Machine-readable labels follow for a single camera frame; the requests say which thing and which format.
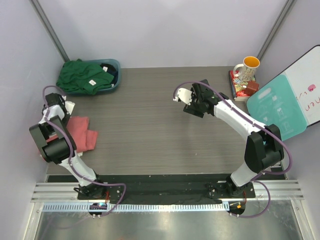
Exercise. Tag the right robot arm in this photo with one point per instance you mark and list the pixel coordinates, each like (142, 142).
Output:
(263, 144)

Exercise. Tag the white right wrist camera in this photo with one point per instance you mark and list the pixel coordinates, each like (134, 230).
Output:
(183, 95)

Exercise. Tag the dark navy t-shirt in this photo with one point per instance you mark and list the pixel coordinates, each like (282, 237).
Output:
(110, 69)

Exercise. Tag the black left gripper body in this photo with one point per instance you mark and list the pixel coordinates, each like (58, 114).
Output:
(66, 119)

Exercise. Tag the teal folding board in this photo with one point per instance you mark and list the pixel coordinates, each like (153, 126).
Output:
(276, 103)

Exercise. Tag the small brown box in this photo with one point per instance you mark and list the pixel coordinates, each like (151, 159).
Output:
(251, 88)

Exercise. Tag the aluminium rail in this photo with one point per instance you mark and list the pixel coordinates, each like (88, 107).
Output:
(61, 197)

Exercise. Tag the red book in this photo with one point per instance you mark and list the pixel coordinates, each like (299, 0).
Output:
(238, 87)

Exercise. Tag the green t-shirt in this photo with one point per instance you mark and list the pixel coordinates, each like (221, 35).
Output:
(80, 77)

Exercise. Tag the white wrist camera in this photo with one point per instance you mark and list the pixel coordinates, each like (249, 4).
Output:
(69, 105)
(183, 95)

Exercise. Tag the whiteboard with black frame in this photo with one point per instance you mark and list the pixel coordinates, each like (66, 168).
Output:
(304, 78)

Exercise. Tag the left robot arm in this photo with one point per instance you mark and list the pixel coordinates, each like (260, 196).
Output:
(89, 183)

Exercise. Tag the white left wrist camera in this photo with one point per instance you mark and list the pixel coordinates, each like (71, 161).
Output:
(69, 105)

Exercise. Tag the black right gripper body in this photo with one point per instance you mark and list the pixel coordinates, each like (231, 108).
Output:
(196, 100)

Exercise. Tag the white mug orange inside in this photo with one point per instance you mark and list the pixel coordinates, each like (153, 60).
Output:
(246, 70)

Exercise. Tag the blue plastic bin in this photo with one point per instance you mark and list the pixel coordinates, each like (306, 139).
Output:
(115, 72)

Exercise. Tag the pink t-shirt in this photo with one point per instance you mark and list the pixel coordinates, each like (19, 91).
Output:
(82, 132)

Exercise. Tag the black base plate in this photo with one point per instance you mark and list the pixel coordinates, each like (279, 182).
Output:
(172, 189)

